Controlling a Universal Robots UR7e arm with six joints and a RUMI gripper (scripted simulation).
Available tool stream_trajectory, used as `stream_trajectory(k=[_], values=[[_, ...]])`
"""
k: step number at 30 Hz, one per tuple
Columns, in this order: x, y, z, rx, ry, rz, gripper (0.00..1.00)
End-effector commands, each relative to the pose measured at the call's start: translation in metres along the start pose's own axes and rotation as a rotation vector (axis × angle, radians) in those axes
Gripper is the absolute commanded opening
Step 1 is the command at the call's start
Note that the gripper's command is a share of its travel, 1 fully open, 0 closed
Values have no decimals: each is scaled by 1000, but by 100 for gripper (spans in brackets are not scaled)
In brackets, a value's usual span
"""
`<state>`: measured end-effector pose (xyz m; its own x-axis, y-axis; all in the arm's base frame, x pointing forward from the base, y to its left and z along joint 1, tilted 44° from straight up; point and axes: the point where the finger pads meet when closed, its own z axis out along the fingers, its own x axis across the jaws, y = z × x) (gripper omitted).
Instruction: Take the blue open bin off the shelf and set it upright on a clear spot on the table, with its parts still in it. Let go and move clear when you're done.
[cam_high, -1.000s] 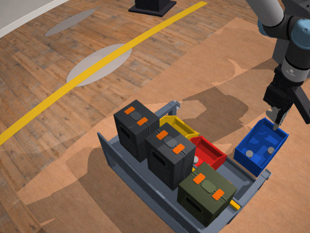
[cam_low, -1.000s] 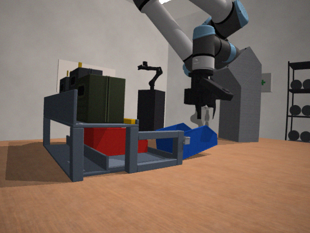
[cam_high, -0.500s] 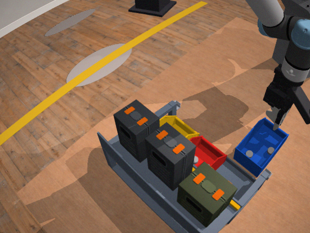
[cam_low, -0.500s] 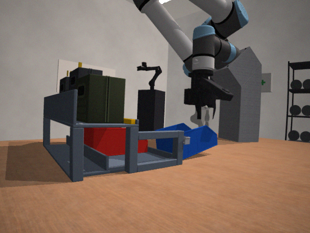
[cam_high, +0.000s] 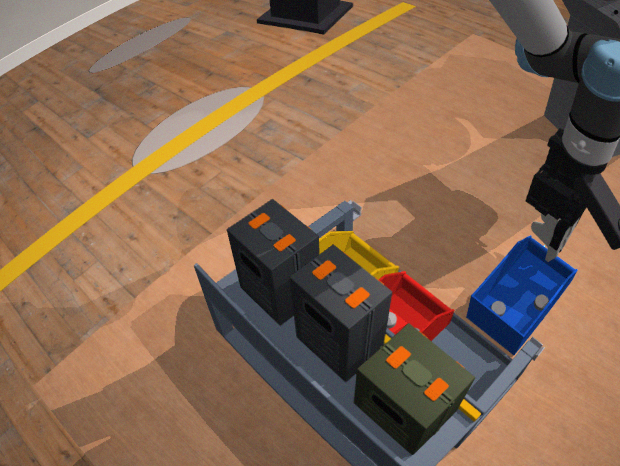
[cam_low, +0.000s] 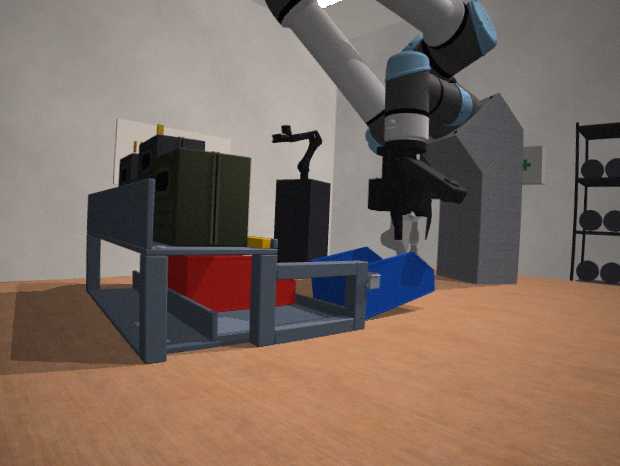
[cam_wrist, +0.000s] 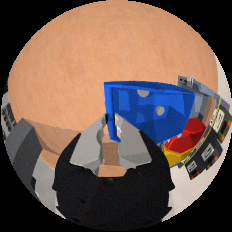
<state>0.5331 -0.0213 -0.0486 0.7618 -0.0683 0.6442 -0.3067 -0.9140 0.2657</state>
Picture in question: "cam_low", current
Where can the yellow flat bar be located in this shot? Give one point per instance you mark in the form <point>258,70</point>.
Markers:
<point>256,242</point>

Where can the olive green tool case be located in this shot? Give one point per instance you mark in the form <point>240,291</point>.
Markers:
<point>201,198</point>

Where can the blue bin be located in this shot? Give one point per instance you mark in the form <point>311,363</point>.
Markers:
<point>403,278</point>

